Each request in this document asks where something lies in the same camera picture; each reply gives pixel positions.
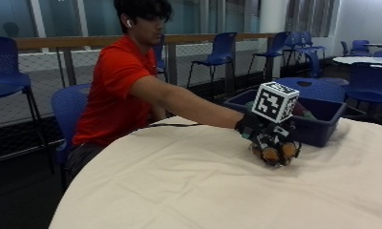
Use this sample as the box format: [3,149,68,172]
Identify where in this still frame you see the white marker cube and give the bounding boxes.
[251,81,301,124]

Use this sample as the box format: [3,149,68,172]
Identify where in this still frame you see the wooden railing with mesh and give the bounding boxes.
[12,32,281,96]

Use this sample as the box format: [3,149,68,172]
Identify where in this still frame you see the cream tablecloth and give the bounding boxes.
[48,114,382,229]

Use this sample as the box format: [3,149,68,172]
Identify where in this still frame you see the the person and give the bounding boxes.
[65,0,245,187]

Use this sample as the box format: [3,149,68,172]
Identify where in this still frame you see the blue plastic chair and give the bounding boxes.
[0,35,56,175]
[283,31,328,66]
[49,83,93,190]
[275,76,347,104]
[185,31,239,98]
[151,34,171,83]
[340,39,372,58]
[304,50,324,79]
[341,61,382,117]
[247,31,291,81]

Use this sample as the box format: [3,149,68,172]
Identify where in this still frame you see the dark blue plastic bin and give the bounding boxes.
[223,89,348,148]

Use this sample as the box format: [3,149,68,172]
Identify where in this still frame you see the round white table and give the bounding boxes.
[332,55,382,67]

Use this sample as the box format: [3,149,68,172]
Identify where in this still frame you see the dark red item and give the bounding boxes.
[291,100,312,119]

